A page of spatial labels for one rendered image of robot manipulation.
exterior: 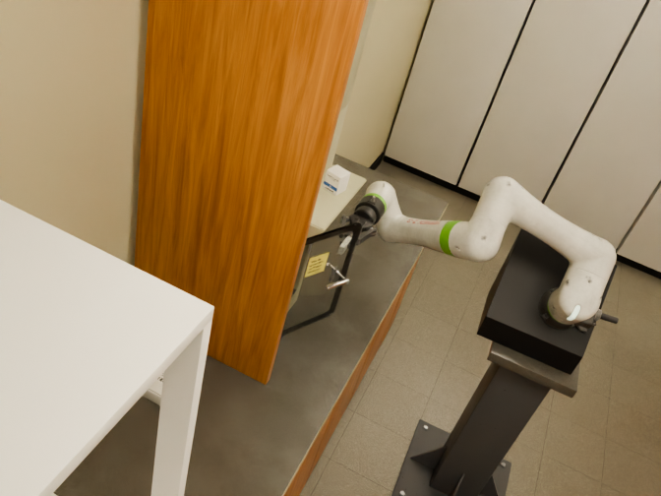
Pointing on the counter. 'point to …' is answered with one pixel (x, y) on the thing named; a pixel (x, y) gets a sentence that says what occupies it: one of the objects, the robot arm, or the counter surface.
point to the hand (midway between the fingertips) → (343, 244)
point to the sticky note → (317, 265)
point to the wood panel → (238, 155)
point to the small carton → (336, 179)
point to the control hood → (326, 214)
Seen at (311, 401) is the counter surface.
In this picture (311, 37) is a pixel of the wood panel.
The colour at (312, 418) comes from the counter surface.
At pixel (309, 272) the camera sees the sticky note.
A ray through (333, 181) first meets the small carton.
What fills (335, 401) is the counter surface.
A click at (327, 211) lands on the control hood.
